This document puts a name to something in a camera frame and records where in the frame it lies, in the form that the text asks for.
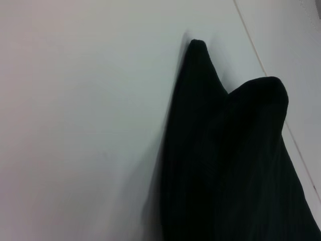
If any black shirt with FREE print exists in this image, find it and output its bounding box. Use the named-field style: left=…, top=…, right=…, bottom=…
left=141, top=39, right=321, bottom=241

